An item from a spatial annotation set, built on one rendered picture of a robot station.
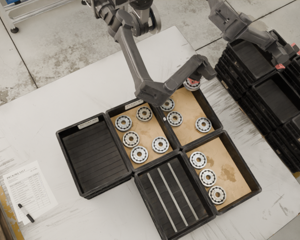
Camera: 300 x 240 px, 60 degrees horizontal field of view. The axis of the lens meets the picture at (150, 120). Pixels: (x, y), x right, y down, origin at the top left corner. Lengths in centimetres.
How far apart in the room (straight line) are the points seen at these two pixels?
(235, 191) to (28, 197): 121
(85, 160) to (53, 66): 152
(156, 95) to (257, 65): 163
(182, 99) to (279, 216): 94
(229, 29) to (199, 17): 224
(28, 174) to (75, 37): 173
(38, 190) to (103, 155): 45
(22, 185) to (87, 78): 82
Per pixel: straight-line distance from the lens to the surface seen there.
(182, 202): 156
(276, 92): 257
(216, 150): 166
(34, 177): 177
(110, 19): 119
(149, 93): 96
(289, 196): 194
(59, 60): 292
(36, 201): 174
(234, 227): 177
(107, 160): 157
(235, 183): 165
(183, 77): 114
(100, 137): 161
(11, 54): 311
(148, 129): 162
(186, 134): 164
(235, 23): 109
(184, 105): 171
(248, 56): 251
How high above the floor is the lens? 235
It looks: 68 degrees down
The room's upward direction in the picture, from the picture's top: 11 degrees clockwise
